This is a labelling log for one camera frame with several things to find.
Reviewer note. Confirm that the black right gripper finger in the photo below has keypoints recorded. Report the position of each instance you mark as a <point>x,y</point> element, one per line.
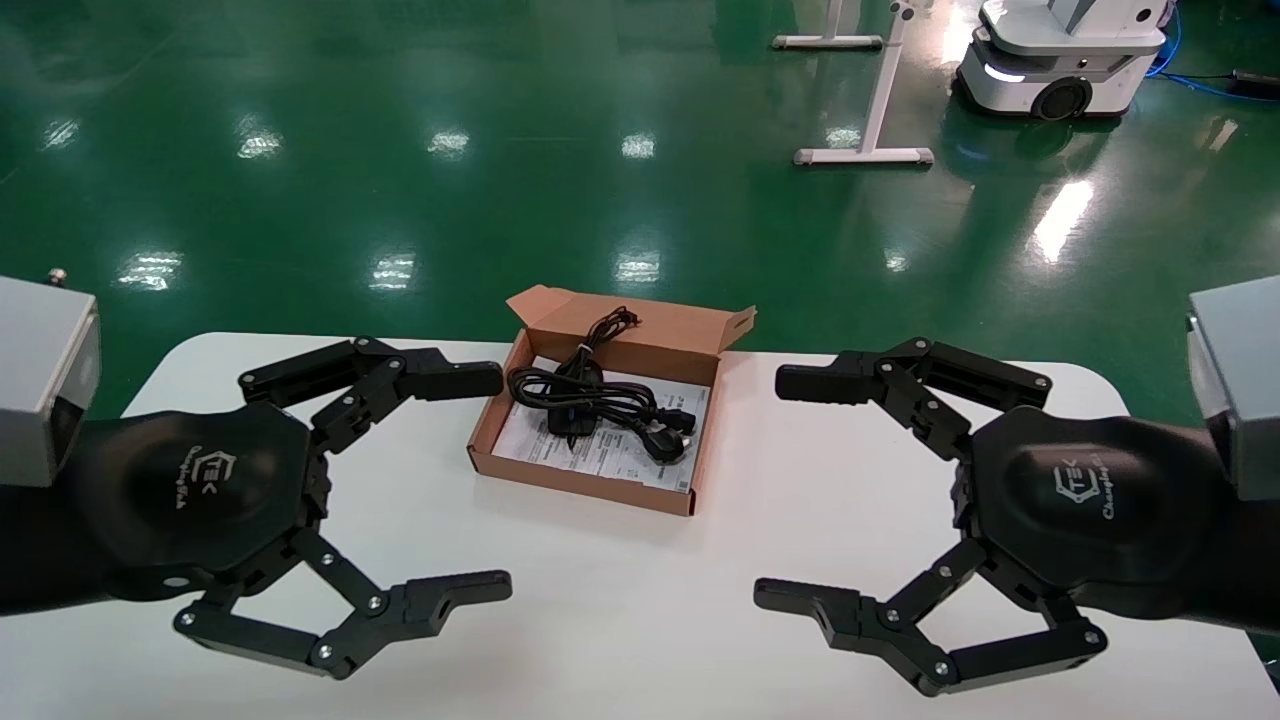
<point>840,615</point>
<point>840,378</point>

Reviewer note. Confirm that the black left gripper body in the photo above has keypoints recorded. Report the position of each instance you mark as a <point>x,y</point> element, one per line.
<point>180,500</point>

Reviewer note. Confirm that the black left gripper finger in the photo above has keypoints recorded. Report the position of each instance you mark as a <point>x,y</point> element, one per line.
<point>440,375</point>
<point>420,600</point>

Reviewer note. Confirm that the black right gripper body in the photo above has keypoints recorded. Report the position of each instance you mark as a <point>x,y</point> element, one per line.
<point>1100,510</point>

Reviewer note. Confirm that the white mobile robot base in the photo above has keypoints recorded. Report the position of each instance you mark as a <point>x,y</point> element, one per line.
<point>1060,40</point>

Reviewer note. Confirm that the brown cardboard box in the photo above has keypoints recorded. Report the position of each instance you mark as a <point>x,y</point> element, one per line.
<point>670,340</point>

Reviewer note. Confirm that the printed white paper sheet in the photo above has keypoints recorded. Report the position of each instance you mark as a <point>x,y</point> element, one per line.
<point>620,465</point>

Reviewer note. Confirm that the white T-foot stand leg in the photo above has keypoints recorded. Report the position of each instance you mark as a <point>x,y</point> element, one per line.
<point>865,155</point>
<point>825,41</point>

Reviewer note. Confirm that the black device on floor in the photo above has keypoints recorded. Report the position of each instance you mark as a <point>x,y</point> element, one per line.
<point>1258,82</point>

